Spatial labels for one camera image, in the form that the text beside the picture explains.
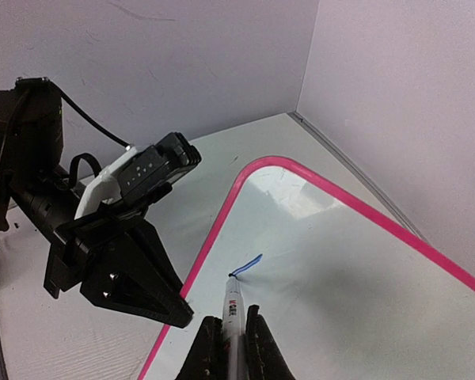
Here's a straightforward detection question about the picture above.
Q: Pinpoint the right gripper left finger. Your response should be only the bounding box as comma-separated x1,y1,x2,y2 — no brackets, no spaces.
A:
175,316,226,380

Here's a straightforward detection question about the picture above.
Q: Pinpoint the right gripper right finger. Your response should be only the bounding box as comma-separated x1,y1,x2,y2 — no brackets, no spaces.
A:
245,305,295,380

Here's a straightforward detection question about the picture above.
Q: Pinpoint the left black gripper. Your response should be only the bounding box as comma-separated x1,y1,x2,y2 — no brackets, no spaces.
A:
13,185,193,328

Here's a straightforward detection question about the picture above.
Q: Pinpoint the white marker pen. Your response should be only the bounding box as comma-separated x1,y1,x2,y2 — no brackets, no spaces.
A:
222,275,249,380

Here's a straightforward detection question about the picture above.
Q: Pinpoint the pink framed whiteboard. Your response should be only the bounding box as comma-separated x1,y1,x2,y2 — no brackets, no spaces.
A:
139,156,475,379

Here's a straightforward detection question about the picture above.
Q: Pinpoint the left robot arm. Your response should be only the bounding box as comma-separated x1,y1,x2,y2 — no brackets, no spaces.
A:
0,78,202,328

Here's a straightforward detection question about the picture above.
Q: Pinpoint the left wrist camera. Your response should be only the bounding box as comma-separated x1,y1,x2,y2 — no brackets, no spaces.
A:
74,132,202,219

